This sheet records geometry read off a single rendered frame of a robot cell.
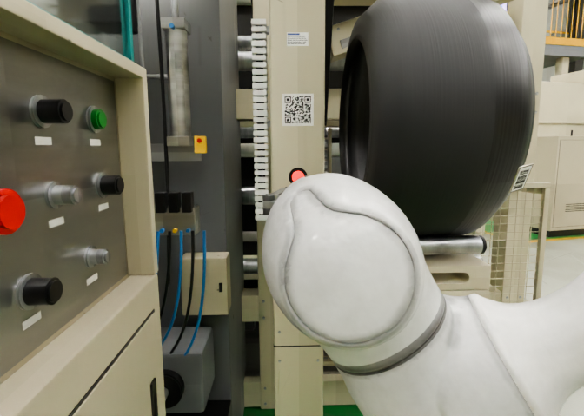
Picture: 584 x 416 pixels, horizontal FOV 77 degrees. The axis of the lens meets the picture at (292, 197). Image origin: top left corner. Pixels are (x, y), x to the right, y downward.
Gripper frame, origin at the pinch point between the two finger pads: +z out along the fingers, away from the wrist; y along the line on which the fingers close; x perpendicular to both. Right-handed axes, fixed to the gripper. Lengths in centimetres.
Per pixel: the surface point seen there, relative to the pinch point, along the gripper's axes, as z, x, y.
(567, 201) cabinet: 378, 63, -348
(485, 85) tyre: 8.0, -18.0, -33.3
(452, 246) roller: 21.3, 15.7, -35.2
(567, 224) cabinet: 379, 92, -352
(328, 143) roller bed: 71, -8, -12
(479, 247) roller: 21.3, 16.2, -41.5
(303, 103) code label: 29.1, -17.4, -1.5
